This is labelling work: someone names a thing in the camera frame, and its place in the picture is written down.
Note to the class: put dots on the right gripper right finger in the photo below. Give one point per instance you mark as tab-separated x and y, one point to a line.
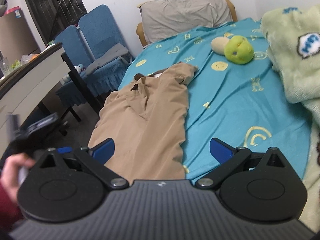
221	151

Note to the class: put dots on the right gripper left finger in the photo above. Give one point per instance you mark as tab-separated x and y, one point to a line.
103	151

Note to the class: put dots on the tan garment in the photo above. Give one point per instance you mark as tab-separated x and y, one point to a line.
146	121

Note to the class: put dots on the person's left hand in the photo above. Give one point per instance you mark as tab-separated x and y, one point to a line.
10	173

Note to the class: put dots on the white black-legged table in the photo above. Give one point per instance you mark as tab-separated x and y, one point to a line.
25	87

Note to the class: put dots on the turquoise patterned bed sheet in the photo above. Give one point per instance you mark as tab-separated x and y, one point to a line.
242	105

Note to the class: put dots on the brown refrigerator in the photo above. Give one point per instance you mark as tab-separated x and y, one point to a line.
15	37

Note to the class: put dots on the blue covered chair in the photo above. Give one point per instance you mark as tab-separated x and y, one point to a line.
75	90
111	56

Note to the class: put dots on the green and beige plush toy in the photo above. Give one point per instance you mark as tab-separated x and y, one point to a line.
236	49

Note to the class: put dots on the light green fleece blanket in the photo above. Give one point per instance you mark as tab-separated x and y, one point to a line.
293	38

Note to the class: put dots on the dark window grille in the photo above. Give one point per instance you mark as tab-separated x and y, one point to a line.
51	17

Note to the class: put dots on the grey pillow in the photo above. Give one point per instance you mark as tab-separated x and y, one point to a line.
185	15

